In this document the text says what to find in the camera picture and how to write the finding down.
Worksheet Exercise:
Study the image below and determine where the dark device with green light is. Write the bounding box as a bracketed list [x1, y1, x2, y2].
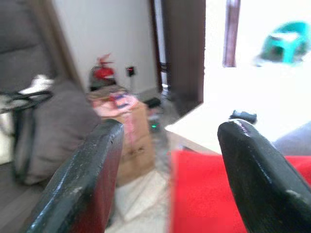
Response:
[148, 114, 162, 133]

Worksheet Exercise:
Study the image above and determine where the dark brown fabric sofa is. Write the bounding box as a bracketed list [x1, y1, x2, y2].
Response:
[273, 121, 311, 157]

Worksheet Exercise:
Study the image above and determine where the white side table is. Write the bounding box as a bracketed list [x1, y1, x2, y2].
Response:
[165, 97, 311, 156]

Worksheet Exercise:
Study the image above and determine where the brown high-back fabric sofa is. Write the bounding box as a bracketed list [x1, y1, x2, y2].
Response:
[0, 0, 102, 187]

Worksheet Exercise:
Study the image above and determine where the brown wooden door frame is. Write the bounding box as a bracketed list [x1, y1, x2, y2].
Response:
[223, 0, 241, 68]

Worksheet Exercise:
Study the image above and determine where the black remote control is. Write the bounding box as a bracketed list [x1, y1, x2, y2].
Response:
[229, 109, 258, 123]

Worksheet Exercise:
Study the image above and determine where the black power adapter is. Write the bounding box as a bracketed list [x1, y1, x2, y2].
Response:
[145, 97, 161, 109]

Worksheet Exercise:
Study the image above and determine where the pink packet pile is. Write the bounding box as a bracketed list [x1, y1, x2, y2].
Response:
[88, 87, 141, 119]

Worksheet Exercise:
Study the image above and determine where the white cloth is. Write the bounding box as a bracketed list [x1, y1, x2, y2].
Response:
[19, 74, 55, 95]

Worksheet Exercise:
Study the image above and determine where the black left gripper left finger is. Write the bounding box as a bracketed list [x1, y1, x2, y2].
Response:
[25, 118, 124, 233]

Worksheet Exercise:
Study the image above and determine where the dark brown door leaf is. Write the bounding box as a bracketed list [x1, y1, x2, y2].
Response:
[150, 0, 206, 110]

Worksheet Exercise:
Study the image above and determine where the red fire extinguisher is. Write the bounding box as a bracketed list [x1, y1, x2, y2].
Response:
[88, 53, 116, 92]

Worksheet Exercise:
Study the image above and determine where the black strap bag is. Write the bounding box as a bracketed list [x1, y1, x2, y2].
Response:
[0, 91, 54, 180]

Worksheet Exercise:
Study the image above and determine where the red pillow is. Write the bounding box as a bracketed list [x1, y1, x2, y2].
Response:
[169, 150, 311, 233]

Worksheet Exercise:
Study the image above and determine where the teal plastic stool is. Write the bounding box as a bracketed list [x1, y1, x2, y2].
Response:
[255, 21, 311, 67]

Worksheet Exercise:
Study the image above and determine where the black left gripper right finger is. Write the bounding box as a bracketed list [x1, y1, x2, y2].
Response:
[217, 118, 311, 233]

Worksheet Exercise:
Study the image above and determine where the brown cardboard box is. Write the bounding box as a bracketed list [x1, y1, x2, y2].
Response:
[97, 101, 156, 187]

